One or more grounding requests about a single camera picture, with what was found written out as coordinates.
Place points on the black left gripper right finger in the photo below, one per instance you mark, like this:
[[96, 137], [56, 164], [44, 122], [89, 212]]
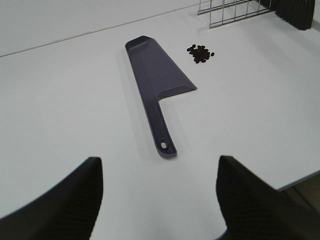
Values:
[[253, 210]]

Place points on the grey brush with black bristles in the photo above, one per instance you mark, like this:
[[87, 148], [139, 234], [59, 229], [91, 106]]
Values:
[[298, 13]]

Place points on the pile of coffee beans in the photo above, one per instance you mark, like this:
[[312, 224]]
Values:
[[200, 53]]

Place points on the grey plastic dustpan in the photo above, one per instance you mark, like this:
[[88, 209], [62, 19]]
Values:
[[157, 77]]

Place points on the chrome wire dish rack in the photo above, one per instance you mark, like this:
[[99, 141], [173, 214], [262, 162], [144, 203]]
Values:
[[224, 12]]

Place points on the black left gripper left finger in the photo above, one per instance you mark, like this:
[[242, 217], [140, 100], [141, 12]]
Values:
[[68, 211]]

